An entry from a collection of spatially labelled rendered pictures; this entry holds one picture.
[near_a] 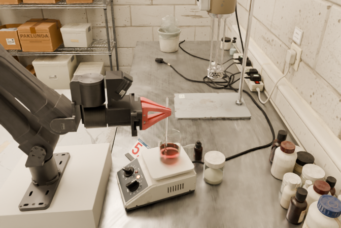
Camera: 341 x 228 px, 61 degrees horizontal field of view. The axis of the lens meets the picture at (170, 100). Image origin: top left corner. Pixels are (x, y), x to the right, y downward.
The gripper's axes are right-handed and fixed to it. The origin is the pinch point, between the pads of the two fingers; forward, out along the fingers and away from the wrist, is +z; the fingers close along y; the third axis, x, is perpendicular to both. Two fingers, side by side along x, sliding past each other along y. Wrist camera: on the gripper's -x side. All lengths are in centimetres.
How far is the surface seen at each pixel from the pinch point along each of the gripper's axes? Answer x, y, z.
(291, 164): 17.3, -4.1, 35.4
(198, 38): 58, 238, 74
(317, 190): 13.9, -16.7, 34.3
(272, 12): -8, 67, 59
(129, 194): 21.3, -5.3, -10.3
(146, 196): 21.0, -6.8, -5.9
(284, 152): 14.1, -2.4, 33.4
